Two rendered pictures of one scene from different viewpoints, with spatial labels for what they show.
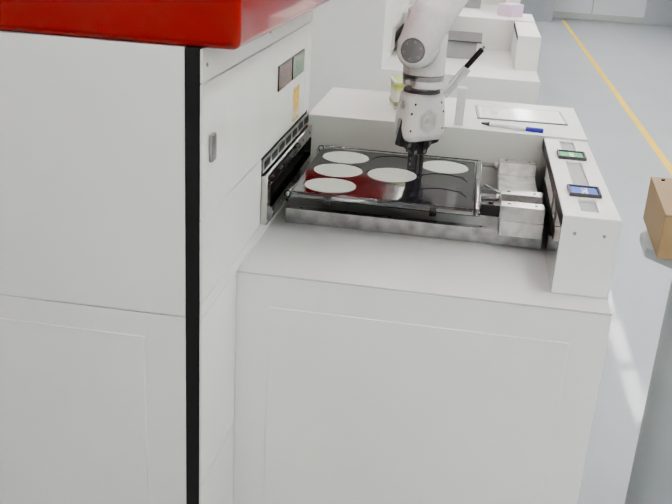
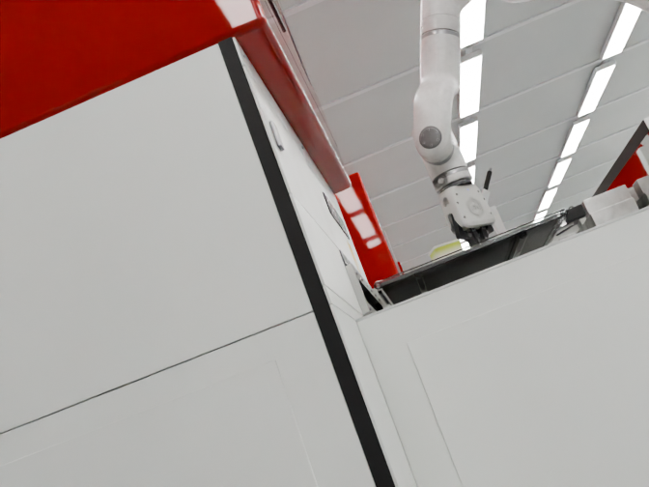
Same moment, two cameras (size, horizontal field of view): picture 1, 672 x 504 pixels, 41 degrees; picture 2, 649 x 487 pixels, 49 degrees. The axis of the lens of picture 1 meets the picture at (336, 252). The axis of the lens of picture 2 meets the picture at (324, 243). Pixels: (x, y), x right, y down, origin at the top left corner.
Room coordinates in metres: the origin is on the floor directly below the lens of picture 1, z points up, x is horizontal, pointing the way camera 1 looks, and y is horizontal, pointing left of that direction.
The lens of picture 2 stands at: (0.34, 0.21, 0.66)
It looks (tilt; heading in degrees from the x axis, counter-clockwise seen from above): 15 degrees up; 358
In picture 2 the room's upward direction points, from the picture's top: 20 degrees counter-clockwise
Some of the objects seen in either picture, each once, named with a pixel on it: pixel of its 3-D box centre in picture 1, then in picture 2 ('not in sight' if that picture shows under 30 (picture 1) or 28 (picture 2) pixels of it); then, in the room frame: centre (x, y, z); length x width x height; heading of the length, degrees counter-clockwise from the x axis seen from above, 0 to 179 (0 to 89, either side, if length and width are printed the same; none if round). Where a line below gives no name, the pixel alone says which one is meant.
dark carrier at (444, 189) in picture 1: (389, 176); (466, 267); (1.77, -0.10, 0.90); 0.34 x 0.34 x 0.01; 82
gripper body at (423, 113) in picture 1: (419, 111); (464, 207); (1.80, -0.15, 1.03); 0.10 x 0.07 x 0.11; 125
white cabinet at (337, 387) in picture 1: (421, 374); (613, 481); (1.83, -0.22, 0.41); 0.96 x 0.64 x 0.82; 172
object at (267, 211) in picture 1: (288, 169); (371, 304); (1.78, 0.11, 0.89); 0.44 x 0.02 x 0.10; 172
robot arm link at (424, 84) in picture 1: (421, 81); (452, 182); (1.80, -0.15, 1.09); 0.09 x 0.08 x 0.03; 125
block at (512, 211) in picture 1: (522, 211); (605, 201); (1.59, -0.34, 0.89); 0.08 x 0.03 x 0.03; 82
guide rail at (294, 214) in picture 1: (411, 226); not in sight; (1.64, -0.14, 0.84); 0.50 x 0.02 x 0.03; 82
